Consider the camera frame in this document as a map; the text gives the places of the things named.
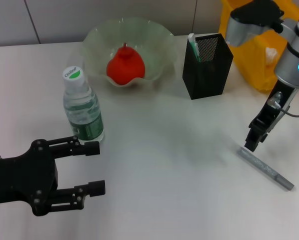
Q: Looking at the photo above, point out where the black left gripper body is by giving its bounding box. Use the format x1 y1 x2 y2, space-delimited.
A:
0 139 60 217

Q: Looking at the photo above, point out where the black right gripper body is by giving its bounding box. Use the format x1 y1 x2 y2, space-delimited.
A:
248 79 299 136

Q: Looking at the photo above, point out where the grey marker pen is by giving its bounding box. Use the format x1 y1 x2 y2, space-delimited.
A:
236 147 296 192

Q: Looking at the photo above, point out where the clear green-label water bottle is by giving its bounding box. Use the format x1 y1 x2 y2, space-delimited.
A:
61 65 106 145

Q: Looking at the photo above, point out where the white paper ball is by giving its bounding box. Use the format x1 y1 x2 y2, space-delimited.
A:
265 46 278 66

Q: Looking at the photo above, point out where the red-orange toy orange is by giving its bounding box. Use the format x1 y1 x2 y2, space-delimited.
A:
106 42 147 86

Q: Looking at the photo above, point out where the green pen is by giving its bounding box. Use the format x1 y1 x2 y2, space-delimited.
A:
188 33 202 63

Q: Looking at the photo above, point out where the black mesh pen holder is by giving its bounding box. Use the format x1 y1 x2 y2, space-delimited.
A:
181 33 234 101

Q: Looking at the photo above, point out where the green glass fruit plate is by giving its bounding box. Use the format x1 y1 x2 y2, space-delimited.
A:
81 16 178 89

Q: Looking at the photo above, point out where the yellow plastic bin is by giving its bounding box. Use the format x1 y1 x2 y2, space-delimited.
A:
219 0 299 95

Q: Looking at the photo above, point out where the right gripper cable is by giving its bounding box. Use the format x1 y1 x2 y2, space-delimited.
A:
267 91 299 118

